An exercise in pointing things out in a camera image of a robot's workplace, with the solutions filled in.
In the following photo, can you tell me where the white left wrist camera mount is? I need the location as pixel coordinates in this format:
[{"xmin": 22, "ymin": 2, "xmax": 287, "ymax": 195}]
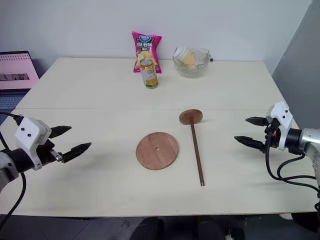
[{"xmin": 14, "ymin": 116, "xmax": 52, "ymax": 171}]

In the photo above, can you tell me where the round wooden base disc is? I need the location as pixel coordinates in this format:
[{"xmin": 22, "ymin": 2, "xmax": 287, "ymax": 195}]
[{"xmin": 135, "ymin": 131, "xmax": 180, "ymax": 171}]

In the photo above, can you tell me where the wooden rod with base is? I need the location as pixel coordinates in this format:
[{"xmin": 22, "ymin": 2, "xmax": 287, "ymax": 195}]
[{"xmin": 178, "ymin": 108, "xmax": 207, "ymax": 187}]

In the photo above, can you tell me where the yellow snack packet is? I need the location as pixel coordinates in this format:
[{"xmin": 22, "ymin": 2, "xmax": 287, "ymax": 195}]
[{"xmin": 179, "ymin": 50, "xmax": 197, "ymax": 70}]

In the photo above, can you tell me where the clear glass bowl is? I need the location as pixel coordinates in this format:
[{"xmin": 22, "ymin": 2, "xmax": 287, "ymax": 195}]
[{"xmin": 172, "ymin": 44, "xmax": 211, "ymax": 79}]

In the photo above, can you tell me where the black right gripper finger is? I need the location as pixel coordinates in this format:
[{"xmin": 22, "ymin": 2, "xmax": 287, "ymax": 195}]
[
  {"xmin": 245, "ymin": 116, "xmax": 270, "ymax": 129},
  {"xmin": 233, "ymin": 135, "xmax": 266, "ymax": 154}
]

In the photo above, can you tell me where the open laptop with pink screen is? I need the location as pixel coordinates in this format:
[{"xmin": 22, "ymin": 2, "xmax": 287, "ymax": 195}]
[{"xmin": 0, "ymin": 50, "xmax": 41, "ymax": 111}]

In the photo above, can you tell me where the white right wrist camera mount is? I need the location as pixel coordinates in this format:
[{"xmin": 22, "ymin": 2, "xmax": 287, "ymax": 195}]
[{"xmin": 264, "ymin": 101, "xmax": 294, "ymax": 151}]

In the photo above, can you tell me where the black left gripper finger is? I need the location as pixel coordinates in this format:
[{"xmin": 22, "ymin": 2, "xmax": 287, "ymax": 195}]
[
  {"xmin": 60, "ymin": 142, "xmax": 93, "ymax": 164},
  {"xmin": 49, "ymin": 125, "xmax": 73, "ymax": 140}
]

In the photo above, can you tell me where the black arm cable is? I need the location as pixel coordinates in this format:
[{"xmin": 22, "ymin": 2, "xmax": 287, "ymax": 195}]
[
  {"xmin": 264, "ymin": 138, "xmax": 320, "ymax": 199},
  {"xmin": 0, "ymin": 111, "xmax": 27, "ymax": 227}
]

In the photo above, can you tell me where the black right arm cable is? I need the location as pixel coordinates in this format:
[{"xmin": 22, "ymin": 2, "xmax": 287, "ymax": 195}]
[{"xmin": 264, "ymin": 138, "xmax": 320, "ymax": 199}]

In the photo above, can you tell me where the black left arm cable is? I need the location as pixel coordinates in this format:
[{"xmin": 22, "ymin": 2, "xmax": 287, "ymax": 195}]
[{"xmin": 0, "ymin": 111, "xmax": 27, "ymax": 227}]

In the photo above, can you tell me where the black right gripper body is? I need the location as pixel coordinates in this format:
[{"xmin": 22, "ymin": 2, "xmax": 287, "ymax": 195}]
[{"xmin": 262, "ymin": 117, "xmax": 282, "ymax": 152}]

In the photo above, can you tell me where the yellow drink can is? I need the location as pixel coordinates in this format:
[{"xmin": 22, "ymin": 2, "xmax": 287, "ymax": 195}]
[{"xmin": 139, "ymin": 58, "xmax": 160, "ymax": 90}]

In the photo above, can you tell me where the pink potato chips bag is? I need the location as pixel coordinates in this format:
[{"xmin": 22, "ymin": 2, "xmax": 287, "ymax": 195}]
[{"xmin": 131, "ymin": 30, "xmax": 163, "ymax": 74}]

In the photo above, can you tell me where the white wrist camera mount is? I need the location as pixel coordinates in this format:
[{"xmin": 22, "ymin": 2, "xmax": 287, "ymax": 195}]
[
  {"xmin": 14, "ymin": 116, "xmax": 52, "ymax": 171},
  {"xmin": 264, "ymin": 101, "xmax": 294, "ymax": 151}
]

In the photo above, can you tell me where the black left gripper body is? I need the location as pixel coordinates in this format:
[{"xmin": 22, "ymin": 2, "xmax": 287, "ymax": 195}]
[{"xmin": 36, "ymin": 137, "xmax": 64, "ymax": 166}]

